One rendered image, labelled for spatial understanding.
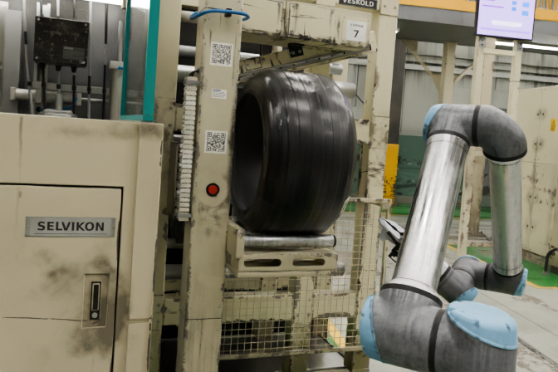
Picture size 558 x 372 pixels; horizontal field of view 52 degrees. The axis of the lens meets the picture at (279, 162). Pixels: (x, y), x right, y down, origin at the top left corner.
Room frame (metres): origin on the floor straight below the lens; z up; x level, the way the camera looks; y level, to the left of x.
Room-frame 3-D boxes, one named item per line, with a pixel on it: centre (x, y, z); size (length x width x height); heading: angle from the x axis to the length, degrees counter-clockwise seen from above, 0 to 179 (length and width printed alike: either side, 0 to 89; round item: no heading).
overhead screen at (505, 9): (5.62, -2.07, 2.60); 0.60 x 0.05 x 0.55; 100
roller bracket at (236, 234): (2.02, 0.17, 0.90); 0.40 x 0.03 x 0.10; 20
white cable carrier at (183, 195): (1.92, 0.31, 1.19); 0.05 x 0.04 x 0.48; 20
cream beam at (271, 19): (2.40, -0.01, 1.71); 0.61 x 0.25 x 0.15; 110
